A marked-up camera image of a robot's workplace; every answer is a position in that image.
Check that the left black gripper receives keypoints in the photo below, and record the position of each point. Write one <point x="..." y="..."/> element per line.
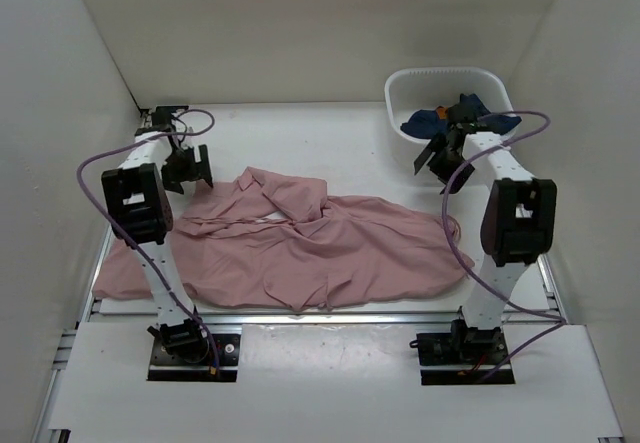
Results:
<point x="172" y="180"/>

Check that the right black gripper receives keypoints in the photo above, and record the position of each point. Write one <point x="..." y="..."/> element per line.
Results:
<point x="460" y="178"/>

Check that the pink trousers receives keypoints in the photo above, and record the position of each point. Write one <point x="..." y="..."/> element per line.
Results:
<point x="271" y="240"/>

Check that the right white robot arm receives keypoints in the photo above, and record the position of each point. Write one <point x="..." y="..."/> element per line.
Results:
<point x="516" y="229"/>

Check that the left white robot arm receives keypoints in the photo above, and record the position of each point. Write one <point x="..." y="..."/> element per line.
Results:
<point x="140" y="214"/>

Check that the dark blue trousers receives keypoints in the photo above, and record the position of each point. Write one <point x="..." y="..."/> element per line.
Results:
<point x="427" y="124"/>

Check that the white plastic basket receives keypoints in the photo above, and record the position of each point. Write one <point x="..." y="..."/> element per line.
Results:
<point x="409" y="90"/>

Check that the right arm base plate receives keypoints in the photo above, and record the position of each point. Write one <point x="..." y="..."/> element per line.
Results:
<point x="448" y="360"/>

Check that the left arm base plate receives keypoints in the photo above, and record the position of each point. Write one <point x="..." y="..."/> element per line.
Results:
<point x="202" y="366"/>

